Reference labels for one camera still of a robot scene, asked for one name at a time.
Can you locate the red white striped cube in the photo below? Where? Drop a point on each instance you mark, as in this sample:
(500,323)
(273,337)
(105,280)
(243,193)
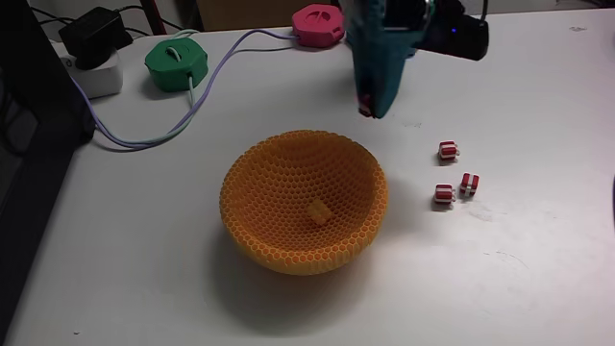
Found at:
(443,194)
(365,106)
(448,150)
(469,184)

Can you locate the small yellow honeycomb cube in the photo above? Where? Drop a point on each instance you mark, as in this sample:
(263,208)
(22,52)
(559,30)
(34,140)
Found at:
(319,212)

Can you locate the yellow honeycomb basket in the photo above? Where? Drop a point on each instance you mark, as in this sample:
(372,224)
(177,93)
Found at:
(278,211)

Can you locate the pink hexagonal box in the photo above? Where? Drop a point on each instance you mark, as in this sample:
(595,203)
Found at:
(317,26)

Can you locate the green hexagonal box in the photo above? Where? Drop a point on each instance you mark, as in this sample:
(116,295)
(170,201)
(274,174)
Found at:
(175,67)

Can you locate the dark red rod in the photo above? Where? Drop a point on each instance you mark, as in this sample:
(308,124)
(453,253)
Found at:
(153,17)

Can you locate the white power strip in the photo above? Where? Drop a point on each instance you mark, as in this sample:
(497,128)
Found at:
(98,79)

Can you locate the black power adapter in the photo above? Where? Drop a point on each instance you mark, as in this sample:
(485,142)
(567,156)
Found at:
(93,36)

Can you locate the black monitor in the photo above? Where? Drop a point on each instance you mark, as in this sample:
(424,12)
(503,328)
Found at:
(29,72)

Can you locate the black camera box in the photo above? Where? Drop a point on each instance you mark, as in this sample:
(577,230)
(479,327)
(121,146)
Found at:
(461,41)

